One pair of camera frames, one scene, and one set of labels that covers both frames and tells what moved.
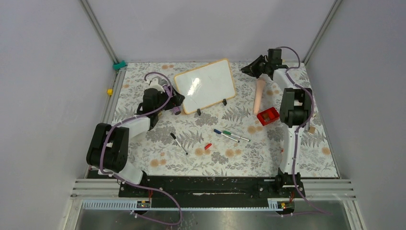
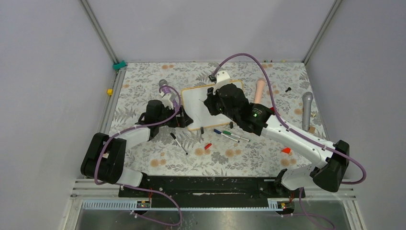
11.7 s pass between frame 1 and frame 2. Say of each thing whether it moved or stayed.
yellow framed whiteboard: moved
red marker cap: stayed
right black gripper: moved
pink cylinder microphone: stayed
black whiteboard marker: stayed
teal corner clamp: stayed
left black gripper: moved
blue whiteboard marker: stayed
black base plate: stayed
